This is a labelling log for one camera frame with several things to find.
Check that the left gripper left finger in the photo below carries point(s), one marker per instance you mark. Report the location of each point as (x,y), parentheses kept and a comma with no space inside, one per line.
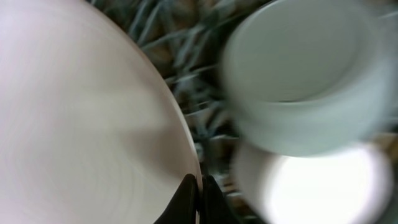
(183,205)

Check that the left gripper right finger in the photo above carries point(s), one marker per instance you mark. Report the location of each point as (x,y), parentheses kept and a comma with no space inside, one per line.
(213,206)

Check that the large white plate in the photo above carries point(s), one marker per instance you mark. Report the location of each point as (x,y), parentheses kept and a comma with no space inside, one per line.
(90,132)

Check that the grey shallow bowl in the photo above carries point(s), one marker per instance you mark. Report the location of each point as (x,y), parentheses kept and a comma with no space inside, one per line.
(307,77)

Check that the grey plastic dish rack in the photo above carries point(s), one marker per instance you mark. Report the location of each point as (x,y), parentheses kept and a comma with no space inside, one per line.
(185,40)

